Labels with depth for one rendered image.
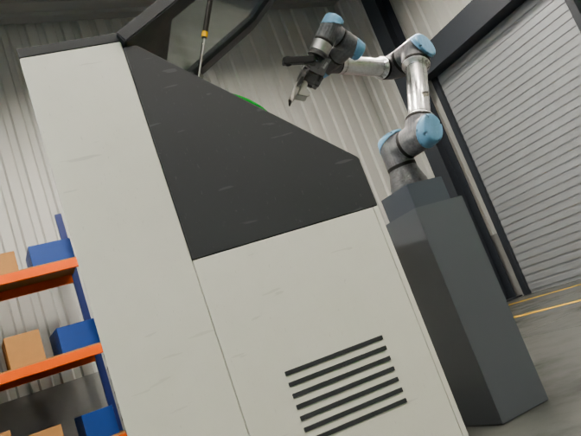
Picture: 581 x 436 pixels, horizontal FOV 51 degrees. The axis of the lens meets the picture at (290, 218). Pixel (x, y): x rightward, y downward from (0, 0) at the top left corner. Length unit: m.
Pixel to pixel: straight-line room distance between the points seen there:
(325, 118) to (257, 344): 9.23
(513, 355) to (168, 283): 1.30
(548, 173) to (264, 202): 7.40
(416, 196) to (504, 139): 7.02
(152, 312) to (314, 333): 0.44
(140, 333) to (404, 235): 1.13
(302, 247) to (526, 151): 7.51
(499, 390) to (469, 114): 7.66
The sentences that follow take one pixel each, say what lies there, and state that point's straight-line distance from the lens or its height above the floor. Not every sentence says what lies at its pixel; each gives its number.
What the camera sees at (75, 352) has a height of 1.19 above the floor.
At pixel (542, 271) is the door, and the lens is 9.39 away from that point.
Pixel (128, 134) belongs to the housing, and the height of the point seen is 1.18.
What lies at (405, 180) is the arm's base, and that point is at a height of 0.93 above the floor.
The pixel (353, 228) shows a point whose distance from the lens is 1.79.
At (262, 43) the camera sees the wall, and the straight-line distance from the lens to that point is 11.05.
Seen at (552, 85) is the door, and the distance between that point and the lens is 8.76.
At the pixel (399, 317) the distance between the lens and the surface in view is 1.79.
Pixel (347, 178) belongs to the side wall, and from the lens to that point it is 1.84.
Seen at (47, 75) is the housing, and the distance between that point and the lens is 1.85.
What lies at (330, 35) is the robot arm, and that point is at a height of 1.47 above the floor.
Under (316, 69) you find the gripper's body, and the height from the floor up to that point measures 1.37.
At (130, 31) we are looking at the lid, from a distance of 1.90.
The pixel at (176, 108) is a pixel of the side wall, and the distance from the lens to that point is 1.81.
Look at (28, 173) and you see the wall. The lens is 8.98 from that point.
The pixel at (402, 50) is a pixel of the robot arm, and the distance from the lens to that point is 2.64.
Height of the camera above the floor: 0.49
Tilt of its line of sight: 11 degrees up
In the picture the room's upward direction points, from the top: 20 degrees counter-clockwise
